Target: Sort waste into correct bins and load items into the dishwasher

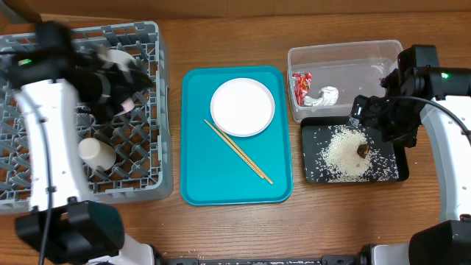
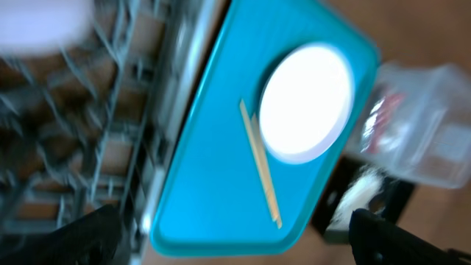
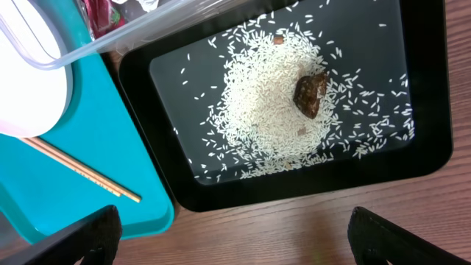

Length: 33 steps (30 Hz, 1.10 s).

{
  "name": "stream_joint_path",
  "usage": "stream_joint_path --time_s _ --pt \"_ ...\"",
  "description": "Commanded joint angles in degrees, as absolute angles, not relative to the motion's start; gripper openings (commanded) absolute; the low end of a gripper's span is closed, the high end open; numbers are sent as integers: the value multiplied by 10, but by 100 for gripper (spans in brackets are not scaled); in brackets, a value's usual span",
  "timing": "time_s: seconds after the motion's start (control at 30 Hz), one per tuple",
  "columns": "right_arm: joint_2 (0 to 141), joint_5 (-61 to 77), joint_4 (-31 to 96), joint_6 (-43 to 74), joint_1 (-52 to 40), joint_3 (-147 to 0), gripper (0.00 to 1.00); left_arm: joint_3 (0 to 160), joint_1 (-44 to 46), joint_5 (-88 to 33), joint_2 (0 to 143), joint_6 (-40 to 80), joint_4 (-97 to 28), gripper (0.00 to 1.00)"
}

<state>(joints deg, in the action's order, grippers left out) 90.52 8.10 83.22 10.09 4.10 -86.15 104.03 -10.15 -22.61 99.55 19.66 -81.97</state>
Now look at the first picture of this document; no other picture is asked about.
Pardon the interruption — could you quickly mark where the grey metal bowl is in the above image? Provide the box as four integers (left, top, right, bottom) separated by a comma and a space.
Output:
97, 47, 135, 72

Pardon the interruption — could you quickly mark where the white small cup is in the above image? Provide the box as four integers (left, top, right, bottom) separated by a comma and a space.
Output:
78, 138, 116, 171

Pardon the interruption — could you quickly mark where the white tissue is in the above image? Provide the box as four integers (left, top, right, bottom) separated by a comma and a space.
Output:
303, 86, 339, 107

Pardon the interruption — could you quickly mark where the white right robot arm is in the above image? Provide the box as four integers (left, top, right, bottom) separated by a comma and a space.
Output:
347, 66, 470, 264

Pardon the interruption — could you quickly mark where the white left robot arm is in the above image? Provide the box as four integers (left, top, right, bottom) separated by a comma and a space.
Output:
9, 48, 157, 264

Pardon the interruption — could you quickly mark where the clear plastic waste bin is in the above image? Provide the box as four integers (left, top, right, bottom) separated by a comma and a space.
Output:
286, 40, 403, 122

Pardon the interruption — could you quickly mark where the grey plastic dishwasher rack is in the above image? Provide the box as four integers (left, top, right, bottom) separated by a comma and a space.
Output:
1, 21, 173, 215

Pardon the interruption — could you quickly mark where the black rectangular tray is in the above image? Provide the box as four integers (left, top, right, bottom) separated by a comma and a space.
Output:
300, 114, 410, 184

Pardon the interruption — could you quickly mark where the brown food scrap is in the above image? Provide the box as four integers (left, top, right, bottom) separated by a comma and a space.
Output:
357, 144, 371, 159

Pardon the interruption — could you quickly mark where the pile of white rice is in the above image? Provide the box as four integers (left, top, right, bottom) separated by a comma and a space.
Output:
305, 124, 399, 183

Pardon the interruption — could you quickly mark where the red snack wrapper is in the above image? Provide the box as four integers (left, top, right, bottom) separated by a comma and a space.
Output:
291, 72, 312, 107

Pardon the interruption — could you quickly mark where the left wooden chopstick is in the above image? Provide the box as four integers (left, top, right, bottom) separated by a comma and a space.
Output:
204, 119, 266, 180

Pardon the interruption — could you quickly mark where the teal plastic serving tray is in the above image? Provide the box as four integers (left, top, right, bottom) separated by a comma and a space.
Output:
180, 66, 293, 206

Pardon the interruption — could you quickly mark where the large white round plate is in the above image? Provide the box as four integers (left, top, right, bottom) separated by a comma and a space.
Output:
210, 78, 275, 137

